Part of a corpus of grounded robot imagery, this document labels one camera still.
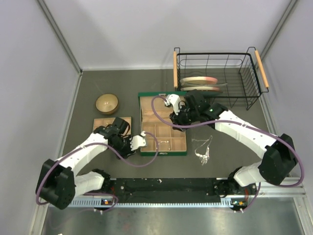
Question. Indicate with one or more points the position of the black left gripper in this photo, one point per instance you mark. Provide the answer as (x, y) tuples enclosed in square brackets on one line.
[(125, 149)]

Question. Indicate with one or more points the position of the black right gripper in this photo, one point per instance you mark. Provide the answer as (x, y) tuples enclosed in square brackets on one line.
[(178, 117)]

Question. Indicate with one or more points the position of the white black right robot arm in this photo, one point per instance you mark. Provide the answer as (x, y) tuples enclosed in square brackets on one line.
[(277, 160)]

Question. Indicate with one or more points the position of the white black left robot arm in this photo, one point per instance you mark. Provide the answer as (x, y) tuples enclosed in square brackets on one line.
[(59, 181)]

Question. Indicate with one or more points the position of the green jewelry box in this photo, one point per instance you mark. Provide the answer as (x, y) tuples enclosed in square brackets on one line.
[(170, 142)]

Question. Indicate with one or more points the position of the green jewelry tray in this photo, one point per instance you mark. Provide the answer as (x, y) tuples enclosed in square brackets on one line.
[(106, 121)]

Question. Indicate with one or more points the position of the cream pink plate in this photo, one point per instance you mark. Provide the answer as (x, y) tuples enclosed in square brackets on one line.
[(199, 80), (201, 88)]

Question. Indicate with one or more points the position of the dark green plate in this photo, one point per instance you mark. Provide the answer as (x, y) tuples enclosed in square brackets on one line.
[(214, 92)]

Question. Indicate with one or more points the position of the tan ceramic bowl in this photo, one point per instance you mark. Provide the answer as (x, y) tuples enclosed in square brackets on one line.
[(107, 104)]

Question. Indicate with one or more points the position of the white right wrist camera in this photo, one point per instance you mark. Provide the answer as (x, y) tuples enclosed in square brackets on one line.
[(174, 101)]

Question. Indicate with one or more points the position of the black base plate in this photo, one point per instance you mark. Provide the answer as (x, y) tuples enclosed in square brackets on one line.
[(170, 190)]

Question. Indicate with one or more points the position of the black wire dish rack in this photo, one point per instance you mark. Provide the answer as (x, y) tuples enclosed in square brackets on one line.
[(241, 75)]

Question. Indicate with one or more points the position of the grey slotted cable duct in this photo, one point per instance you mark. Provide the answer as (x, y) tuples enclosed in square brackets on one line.
[(106, 202)]

